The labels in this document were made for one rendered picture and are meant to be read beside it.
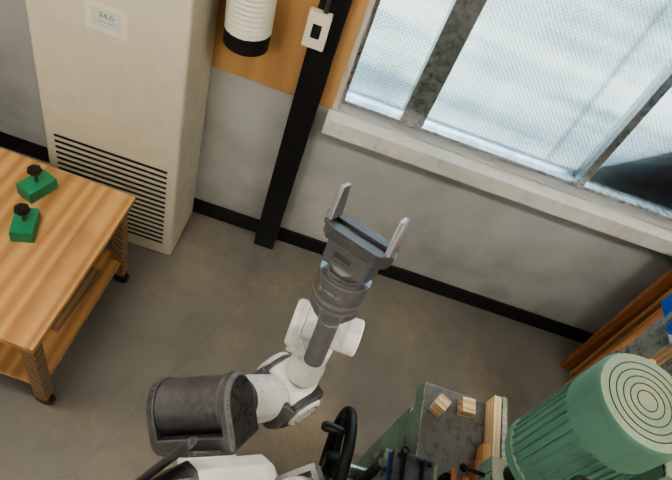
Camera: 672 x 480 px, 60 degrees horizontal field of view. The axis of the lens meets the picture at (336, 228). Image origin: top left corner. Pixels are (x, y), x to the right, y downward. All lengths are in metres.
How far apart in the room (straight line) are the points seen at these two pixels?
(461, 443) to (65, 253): 1.35
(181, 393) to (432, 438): 0.77
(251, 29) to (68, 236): 0.91
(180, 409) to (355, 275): 0.34
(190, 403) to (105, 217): 1.30
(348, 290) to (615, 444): 0.48
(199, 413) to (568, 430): 0.61
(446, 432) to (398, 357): 1.15
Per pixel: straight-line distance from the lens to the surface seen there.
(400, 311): 2.81
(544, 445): 1.16
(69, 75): 2.20
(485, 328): 2.97
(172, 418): 0.98
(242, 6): 1.90
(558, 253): 2.71
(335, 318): 0.94
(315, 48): 1.99
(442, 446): 1.56
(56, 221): 2.17
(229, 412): 0.93
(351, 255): 0.89
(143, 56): 2.00
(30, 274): 2.06
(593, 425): 1.05
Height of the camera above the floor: 2.23
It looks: 49 degrees down
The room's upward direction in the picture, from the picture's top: 24 degrees clockwise
